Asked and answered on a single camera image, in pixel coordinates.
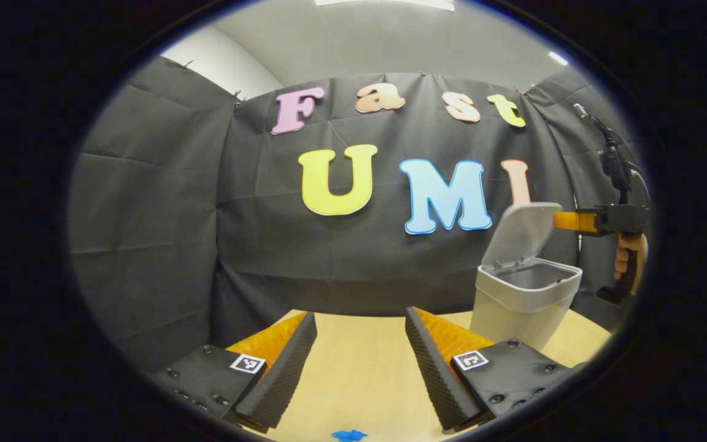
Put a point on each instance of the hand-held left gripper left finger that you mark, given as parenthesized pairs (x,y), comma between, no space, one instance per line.
(286,374)

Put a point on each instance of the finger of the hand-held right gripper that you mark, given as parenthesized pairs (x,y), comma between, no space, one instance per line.
(574,221)

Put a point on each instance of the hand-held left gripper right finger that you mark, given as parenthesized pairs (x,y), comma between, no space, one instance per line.
(436,374)

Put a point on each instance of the blue paper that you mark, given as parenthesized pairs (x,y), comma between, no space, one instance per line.
(348,436)

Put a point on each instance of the white desktop garbage bin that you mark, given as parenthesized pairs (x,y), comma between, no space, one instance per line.
(513,307)

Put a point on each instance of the wooden desktop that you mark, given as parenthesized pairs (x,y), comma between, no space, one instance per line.
(359,380)

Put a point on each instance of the black backdrop cloth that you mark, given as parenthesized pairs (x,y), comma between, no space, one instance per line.
(329,264)

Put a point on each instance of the small ceiling light panel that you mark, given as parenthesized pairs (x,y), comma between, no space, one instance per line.
(558,58)

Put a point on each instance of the long ceiling light panel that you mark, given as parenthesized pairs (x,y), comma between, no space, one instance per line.
(384,3)

